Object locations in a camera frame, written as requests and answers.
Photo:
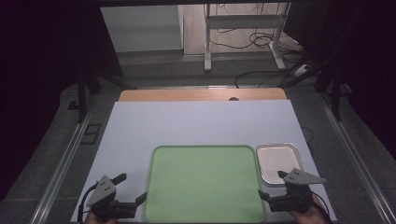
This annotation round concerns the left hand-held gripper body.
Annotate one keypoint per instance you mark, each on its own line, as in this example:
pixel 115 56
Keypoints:
pixel 101 191

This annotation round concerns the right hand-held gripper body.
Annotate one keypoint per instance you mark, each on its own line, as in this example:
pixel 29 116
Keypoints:
pixel 297 190

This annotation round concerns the person's right hand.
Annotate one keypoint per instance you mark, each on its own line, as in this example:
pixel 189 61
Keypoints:
pixel 309 216

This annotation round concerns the person's left hand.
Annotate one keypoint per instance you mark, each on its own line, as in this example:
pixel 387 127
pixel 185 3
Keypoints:
pixel 93 219

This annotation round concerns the small metal tray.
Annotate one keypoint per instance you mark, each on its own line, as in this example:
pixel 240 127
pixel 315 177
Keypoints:
pixel 275 160

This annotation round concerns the green plastic tray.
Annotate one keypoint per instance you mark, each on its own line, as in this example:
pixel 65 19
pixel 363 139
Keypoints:
pixel 204 183

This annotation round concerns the black metal stand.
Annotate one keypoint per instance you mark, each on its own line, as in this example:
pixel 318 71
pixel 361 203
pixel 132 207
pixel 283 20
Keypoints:
pixel 335 93
pixel 82 96

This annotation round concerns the white table sheet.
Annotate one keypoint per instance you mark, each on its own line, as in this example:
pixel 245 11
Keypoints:
pixel 193 124

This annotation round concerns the white power strip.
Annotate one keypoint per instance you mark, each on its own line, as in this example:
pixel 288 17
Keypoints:
pixel 300 70

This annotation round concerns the dark curtain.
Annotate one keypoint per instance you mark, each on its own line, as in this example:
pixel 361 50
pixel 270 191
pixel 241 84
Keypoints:
pixel 367 62
pixel 37 77

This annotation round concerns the aluminium floor rail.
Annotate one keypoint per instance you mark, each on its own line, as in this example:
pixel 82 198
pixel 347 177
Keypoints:
pixel 358 158
pixel 62 168

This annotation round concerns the black floor socket frame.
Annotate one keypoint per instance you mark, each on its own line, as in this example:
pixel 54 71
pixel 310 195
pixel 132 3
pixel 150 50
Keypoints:
pixel 91 133

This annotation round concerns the grey wall panel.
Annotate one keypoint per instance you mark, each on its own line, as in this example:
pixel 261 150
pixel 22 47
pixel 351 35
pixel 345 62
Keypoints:
pixel 141 28

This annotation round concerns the white metal desk frame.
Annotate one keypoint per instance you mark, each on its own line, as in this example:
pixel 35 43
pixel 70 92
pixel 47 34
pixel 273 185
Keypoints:
pixel 243 21

